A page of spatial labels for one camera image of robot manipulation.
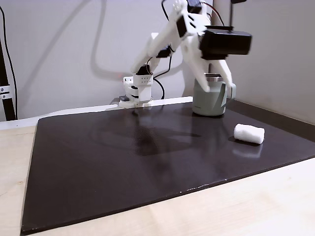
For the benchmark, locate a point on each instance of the grey-green steel mug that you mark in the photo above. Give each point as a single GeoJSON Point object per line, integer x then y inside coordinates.
{"type": "Point", "coordinates": [209, 103]}

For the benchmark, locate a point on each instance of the black table mat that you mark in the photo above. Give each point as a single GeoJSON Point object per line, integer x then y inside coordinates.
{"type": "Point", "coordinates": [98, 184]}

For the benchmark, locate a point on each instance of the black stand pole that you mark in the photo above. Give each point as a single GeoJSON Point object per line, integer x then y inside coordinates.
{"type": "Point", "coordinates": [5, 73]}

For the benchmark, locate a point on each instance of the white pole clamp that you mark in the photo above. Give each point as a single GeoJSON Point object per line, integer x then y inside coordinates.
{"type": "Point", "coordinates": [4, 92]}

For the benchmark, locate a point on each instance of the white desk board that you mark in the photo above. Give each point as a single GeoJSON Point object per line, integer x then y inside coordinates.
{"type": "Point", "coordinates": [73, 110]}

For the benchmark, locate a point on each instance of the grey base clamp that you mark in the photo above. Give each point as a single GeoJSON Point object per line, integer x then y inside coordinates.
{"type": "Point", "coordinates": [123, 98]}

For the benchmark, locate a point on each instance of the white gauze roll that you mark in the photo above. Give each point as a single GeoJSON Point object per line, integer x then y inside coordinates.
{"type": "Point", "coordinates": [248, 134]}

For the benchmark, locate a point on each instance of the black wall fixture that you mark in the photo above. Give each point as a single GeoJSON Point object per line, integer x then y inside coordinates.
{"type": "Point", "coordinates": [238, 1]}

